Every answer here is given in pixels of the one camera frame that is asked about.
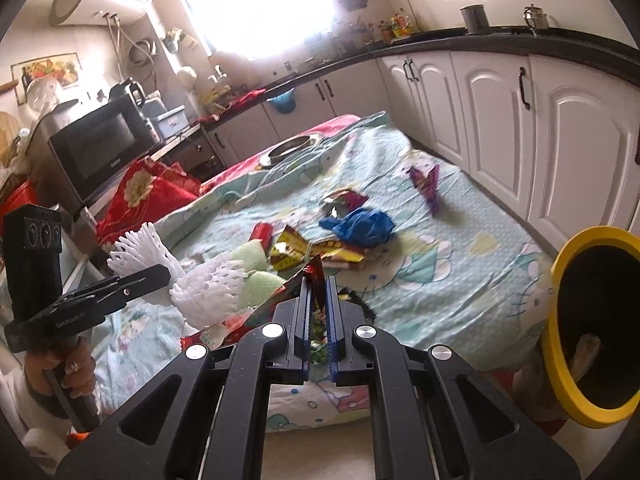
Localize purple candy wrapper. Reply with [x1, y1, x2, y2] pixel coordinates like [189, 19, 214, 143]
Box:
[407, 164, 443, 213]

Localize light green foam sheet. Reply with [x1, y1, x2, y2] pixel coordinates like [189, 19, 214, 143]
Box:
[220, 240, 291, 311]

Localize lidded metal jug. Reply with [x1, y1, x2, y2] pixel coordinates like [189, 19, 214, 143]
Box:
[523, 4, 551, 36]

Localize water heater hoses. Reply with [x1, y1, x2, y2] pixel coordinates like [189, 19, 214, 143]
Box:
[97, 10, 161, 68]

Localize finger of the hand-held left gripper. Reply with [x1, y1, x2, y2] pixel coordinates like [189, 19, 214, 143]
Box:
[65, 265, 172, 318]

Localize clear plastic storage box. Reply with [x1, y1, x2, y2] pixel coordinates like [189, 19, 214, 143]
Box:
[150, 105, 188, 138]

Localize fruit wall picture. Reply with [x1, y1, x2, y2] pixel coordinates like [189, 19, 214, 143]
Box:
[11, 52, 82, 106]

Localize white foam fruit net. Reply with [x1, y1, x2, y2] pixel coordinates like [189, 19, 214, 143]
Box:
[107, 223, 186, 286]
[170, 252, 261, 328]

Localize yellow red flat packet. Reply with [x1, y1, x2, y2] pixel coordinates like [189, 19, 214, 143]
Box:
[312, 242, 373, 270]

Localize blue plastic bag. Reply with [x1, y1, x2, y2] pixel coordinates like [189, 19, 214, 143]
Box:
[319, 207, 396, 248]

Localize metal cup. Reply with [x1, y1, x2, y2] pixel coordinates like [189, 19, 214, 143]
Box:
[460, 4, 491, 35]

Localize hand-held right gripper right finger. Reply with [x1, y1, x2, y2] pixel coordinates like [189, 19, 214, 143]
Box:
[325, 276, 583, 480]

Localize black kettle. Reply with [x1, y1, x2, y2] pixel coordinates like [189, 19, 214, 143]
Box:
[109, 78, 147, 106]

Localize bright window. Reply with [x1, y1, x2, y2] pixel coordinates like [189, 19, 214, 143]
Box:
[167, 0, 351, 61]

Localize dark red snack wrapper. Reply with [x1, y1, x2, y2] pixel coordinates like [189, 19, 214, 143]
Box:
[252, 222, 273, 256]

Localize row of white cabinet doors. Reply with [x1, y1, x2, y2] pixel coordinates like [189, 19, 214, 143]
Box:
[205, 52, 640, 256]

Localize metal bowl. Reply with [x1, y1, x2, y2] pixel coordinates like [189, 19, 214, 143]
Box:
[260, 134, 323, 168]

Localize shiny red foil wrapper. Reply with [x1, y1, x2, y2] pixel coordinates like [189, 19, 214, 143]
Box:
[220, 255, 333, 366]

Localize red silver foil wrapper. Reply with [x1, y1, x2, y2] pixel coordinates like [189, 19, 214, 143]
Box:
[320, 190, 368, 221]

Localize yellow maroon snack packet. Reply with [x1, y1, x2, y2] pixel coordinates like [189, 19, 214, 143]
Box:
[270, 225, 321, 273]

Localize blue plastic basin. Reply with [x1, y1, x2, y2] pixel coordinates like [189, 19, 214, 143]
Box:
[267, 91, 297, 113]

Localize group of condiment bottles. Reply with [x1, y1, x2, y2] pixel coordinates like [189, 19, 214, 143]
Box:
[375, 7, 416, 43]

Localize yellow rimmed black bin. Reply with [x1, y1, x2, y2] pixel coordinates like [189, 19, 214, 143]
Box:
[542, 226, 640, 428]

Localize black microwave oven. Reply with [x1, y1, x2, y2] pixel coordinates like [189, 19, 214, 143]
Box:
[37, 94, 163, 206]

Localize light blue cartoon printed blanket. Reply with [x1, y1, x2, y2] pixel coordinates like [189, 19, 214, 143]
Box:
[92, 112, 561, 433]

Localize person's left forearm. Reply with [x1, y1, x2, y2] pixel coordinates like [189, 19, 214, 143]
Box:
[0, 370, 76, 466]

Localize person's left hand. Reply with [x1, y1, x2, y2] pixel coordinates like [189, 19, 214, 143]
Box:
[24, 339, 96, 411]

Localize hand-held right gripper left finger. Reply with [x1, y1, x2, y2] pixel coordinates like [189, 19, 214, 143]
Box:
[55, 275, 313, 480]

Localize black kitchen countertop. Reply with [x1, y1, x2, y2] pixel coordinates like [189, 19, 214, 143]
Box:
[192, 27, 640, 128]

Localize pink blanket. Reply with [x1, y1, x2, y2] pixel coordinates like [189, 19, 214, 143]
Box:
[200, 114, 361, 196]

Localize red cloth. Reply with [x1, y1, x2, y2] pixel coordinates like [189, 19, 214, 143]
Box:
[227, 87, 268, 111]

